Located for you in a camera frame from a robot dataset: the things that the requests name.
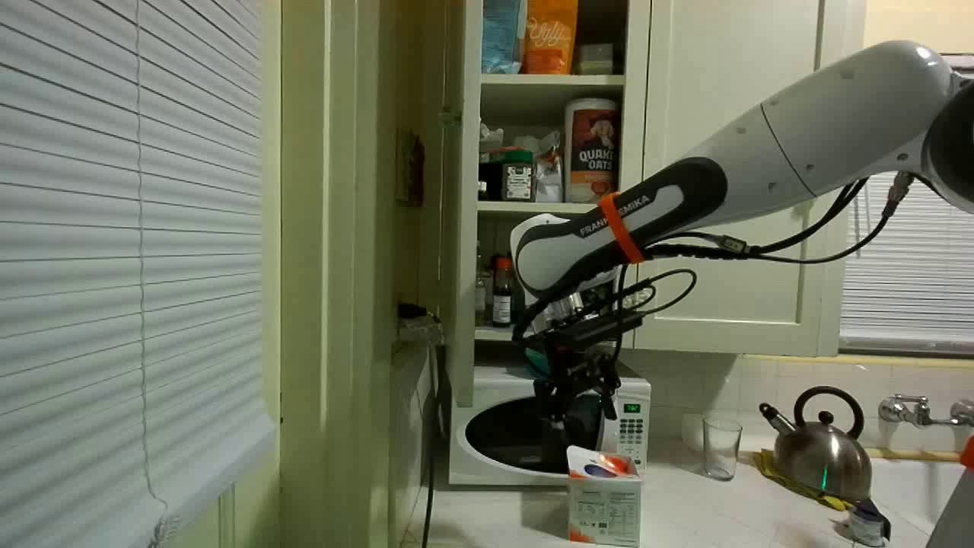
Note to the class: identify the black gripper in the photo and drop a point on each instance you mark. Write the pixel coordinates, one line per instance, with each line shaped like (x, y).
(577, 381)

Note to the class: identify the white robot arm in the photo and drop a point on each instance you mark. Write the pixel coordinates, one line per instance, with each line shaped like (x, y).
(893, 107)

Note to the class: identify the cream upper cabinet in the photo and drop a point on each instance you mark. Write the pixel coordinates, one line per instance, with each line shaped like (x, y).
(529, 111)

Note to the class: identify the cream cabinet door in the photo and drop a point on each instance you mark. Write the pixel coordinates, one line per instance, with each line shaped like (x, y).
(710, 66)

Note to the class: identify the white microwave oven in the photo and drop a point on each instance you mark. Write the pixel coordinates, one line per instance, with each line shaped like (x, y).
(499, 440)

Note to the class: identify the white orange cotton swab box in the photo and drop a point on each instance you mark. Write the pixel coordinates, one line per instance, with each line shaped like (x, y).
(603, 497)

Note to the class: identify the dark sauce bottle red cap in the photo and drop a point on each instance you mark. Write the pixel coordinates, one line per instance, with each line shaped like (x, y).
(502, 290)

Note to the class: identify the clear drinking glass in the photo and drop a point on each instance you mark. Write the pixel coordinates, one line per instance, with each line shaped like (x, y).
(720, 448)

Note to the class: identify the green lid spice jar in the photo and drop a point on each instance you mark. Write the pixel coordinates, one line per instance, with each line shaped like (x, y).
(514, 173)

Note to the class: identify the oatmeal canister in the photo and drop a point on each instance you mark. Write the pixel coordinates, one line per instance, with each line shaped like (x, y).
(591, 147)

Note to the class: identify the chrome sink faucet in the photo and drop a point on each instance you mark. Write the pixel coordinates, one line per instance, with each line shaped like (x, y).
(914, 410)

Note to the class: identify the right window blind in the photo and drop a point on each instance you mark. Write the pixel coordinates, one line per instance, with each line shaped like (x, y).
(912, 287)

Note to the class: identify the orange food bag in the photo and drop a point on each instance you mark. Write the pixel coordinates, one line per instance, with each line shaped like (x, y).
(548, 38)

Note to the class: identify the blue food bag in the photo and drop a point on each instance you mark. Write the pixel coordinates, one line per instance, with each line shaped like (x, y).
(502, 32)

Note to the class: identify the white window blind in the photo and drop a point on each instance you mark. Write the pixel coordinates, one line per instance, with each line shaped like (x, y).
(133, 263)

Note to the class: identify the steel kettle black handle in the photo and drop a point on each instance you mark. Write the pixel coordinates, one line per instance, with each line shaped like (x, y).
(815, 453)

